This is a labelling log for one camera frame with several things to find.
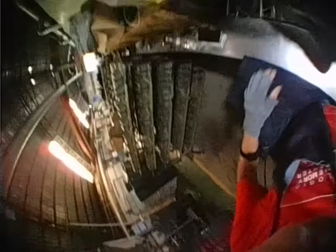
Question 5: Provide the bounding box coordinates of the person's left hand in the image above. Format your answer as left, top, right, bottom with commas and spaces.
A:
243, 68, 283, 139

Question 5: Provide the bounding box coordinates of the dark blue fabric piece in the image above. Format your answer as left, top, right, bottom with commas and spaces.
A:
235, 55, 328, 158

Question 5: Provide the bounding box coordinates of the black wrist band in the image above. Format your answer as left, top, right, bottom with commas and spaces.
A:
239, 146, 264, 162

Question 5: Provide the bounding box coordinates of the black fabric piece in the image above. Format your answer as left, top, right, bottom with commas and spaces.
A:
262, 6, 336, 75

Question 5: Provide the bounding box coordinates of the brown cardboard heap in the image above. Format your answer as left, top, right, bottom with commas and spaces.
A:
91, 9, 190, 48

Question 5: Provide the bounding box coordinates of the bright tube lamp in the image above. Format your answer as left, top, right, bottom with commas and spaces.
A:
68, 98, 90, 129
48, 140, 95, 184
82, 53, 99, 71

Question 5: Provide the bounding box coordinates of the green metal machine frame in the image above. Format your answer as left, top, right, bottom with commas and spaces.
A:
36, 0, 93, 48

